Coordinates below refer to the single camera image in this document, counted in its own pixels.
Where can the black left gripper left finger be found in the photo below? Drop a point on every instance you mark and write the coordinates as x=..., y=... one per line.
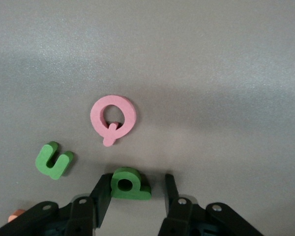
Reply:
x=51, y=221

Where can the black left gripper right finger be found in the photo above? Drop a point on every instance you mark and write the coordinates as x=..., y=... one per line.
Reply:
x=206, y=221

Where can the green foam letter U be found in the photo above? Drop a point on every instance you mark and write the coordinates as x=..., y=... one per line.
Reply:
x=51, y=172

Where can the green foam letter P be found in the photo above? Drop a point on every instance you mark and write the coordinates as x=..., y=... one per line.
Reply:
x=135, y=195

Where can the orange foam letter E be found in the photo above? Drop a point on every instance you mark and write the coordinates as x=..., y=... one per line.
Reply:
x=14, y=216

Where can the pink foam letter Q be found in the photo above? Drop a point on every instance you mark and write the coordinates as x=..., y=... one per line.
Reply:
x=98, y=118

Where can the brown table cover mat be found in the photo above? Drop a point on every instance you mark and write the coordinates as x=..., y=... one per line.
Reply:
x=211, y=73

